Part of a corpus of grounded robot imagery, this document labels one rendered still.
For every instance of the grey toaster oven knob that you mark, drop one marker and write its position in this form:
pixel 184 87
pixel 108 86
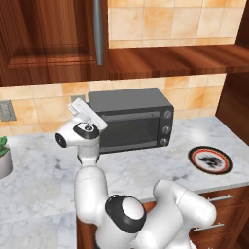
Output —
pixel 167 114
pixel 166 129
pixel 164 141

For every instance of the dark wood wall shelf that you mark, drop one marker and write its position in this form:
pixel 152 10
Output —
pixel 175 61

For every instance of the toaster oven glass door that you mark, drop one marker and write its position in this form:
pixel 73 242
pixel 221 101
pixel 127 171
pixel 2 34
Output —
pixel 129 133

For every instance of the green plant in grey pot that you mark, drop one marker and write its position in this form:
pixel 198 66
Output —
pixel 4 162

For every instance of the round plate with red rim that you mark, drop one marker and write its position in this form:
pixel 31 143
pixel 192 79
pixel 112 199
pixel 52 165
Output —
pixel 210 160

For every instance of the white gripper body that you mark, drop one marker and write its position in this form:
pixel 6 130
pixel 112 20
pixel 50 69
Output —
pixel 87 114

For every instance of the dark wood cupboard door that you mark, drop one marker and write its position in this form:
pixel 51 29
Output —
pixel 45 39

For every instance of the dark grey toaster oven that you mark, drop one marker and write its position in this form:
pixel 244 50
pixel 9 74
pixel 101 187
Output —
pixel 129 99

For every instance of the dark wood drawer front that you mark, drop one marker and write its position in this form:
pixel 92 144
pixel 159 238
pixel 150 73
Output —
pixel 223 236
pixel 235 204

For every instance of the grey wall socket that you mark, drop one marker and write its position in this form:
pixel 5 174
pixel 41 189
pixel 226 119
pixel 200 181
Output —
pixel 6 111
pixel 78 97

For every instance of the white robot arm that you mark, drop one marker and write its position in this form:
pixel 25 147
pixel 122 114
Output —
pixel 89 188

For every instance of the dark wood side panel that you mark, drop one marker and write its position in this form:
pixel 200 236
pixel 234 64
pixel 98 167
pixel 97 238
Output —
pixel 235 103

